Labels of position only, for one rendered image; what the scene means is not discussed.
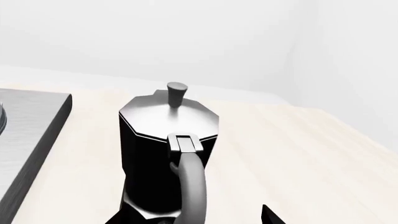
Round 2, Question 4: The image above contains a grey metal stove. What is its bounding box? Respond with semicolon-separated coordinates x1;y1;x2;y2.
0;88;73;224

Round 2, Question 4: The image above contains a black and silver moka pot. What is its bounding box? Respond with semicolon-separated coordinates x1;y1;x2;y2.
118;81;220;224

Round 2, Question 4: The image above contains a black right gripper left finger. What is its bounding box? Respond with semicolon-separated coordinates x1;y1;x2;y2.
104;210;124;224

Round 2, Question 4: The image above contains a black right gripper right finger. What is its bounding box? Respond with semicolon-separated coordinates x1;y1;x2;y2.
261;203;289;224

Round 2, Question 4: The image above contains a dark grey stove burner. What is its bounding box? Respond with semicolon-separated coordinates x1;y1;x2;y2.
0;101;7;136

